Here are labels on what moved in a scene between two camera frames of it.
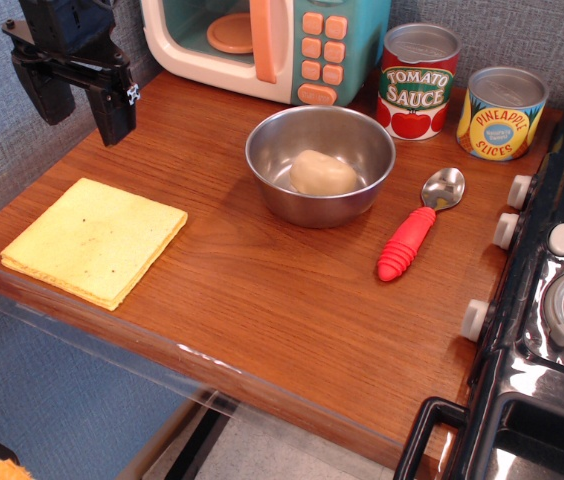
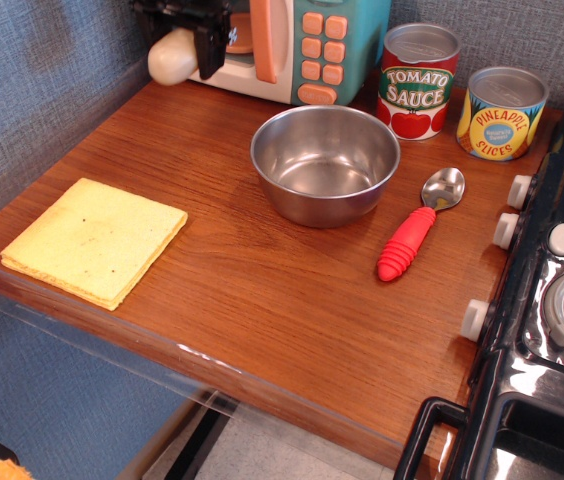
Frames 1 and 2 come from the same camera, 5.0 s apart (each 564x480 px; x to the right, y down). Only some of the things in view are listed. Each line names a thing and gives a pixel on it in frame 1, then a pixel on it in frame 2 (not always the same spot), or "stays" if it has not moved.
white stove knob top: x=518 y=191 stays
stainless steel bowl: x=320 y=167 stays
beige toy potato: x=321 y=174 to x=172 y=57
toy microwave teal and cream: x=299 y=52 stays
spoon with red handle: x=442 y=188 stays
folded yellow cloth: x=98 y=242 stays
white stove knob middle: x=504 y=230 stays
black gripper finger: x=113 y=105 to x=211 y=45
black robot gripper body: x=77 y=33 to x=208 y=20
